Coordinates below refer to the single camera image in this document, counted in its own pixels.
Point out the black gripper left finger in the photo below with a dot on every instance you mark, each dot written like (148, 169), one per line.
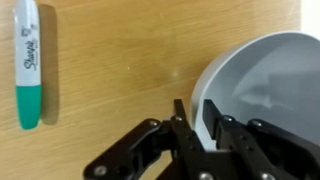
(180, 140)

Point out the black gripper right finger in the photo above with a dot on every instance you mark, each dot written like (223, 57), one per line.
(246, 146)

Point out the green capped white marker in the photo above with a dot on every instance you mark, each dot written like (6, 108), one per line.
(28, 66)

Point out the white bowl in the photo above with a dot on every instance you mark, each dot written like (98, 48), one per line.
(273, 66)

